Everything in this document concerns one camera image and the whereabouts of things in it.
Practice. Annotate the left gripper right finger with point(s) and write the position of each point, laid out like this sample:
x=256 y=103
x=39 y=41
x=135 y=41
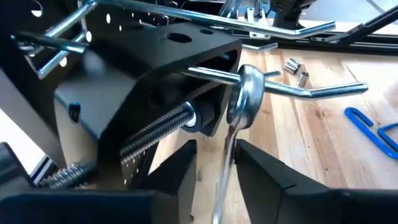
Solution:
x=295 y=205

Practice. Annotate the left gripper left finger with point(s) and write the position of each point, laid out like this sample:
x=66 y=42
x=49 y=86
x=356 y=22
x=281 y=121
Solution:
x=93 y=208

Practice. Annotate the long silver combination wrench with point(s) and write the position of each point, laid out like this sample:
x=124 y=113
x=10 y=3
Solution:
x=245 y=96

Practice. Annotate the black C-clamp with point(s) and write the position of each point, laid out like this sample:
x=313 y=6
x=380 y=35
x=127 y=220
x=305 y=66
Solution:
x=155 y=62

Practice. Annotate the double prong peg hook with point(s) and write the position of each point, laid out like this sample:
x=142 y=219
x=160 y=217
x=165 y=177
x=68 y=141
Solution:
x=326 y=91

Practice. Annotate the beige desk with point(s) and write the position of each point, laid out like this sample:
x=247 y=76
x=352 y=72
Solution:
x=18 y=127

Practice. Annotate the black perforated pegboard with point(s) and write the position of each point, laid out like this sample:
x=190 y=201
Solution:
x=124 y=12

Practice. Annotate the black aluminium table frame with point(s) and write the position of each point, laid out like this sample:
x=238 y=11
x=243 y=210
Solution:
x=373 y=48

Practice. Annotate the silver metal base bracket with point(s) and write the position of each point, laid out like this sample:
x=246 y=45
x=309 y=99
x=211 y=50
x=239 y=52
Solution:
x=259 y=23

